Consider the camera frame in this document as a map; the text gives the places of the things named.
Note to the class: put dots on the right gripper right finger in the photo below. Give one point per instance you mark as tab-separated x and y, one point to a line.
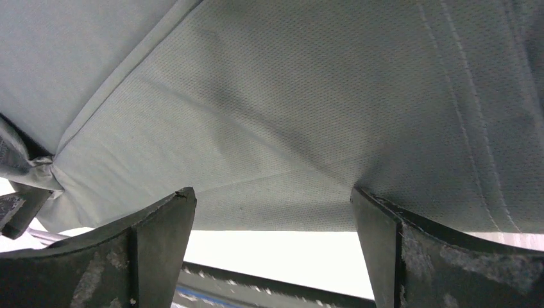
415	262

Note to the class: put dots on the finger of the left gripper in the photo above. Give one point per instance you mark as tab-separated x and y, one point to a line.
19	208

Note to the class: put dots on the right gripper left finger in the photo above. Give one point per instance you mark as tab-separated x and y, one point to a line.
132	262

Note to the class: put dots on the grey t-shirt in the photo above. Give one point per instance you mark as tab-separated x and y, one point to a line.
273	110

